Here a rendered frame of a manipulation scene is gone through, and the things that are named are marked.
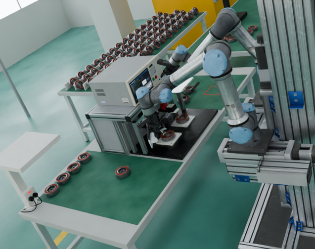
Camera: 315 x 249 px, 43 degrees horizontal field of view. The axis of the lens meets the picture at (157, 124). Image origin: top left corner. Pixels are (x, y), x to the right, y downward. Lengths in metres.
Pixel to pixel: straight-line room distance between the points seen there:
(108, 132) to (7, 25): 7.09
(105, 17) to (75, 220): 4.75
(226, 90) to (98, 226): 1.20
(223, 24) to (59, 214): 1.65
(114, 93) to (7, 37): 7.07
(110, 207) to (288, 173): 1.16
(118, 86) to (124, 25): 4.14
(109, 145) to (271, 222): 1.34
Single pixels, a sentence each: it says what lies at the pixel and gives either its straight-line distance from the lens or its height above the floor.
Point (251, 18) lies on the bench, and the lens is 5.21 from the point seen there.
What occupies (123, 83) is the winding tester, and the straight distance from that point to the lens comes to 2.90.
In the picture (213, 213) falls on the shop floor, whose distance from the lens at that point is 3.49.
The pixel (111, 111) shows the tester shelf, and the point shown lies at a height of 1.11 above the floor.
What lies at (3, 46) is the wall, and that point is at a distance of 9.82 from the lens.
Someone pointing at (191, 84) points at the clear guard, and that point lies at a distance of 3.14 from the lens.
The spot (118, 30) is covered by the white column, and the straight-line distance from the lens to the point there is 6.92.
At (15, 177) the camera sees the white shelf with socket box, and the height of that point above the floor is 1.02.
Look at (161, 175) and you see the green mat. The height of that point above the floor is 0.75.
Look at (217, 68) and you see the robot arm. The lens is 1.94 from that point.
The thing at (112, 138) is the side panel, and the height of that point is 0.89.
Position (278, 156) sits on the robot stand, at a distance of 2.32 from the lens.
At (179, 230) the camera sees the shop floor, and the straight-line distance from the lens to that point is 3.43.
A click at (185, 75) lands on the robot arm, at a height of 1.51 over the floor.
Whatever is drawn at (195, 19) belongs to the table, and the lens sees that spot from 5.78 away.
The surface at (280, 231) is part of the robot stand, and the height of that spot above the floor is 0.21.
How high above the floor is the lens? 2.39
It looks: 29 degrees down
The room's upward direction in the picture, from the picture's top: 19 degrees counter-clockwise
